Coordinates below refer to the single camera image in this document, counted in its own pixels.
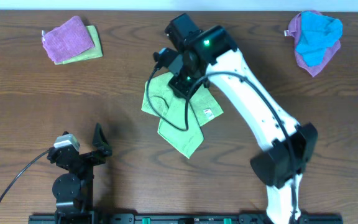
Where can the crumpled purple cloth under blue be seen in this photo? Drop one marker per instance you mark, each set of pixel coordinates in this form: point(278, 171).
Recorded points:
point(294, 31)

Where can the folded green cloth under purple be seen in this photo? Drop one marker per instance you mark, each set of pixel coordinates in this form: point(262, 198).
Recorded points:
point(95, 52)

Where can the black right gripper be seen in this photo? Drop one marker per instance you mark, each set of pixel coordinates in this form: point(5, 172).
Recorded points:
point(183, 86)

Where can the light green microfiber cloth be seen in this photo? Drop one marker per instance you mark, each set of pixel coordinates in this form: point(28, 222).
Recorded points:
point(161, 101)

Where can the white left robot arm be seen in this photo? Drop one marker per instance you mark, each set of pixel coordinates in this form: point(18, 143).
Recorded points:
point(74, 190)

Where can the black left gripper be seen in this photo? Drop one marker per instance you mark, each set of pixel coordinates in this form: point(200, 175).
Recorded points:
point(86, 156)

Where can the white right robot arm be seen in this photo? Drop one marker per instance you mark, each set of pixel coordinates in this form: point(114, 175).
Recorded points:
point(204, 57)

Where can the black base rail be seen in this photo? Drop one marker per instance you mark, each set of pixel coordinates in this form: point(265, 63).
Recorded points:
point(128, 218)

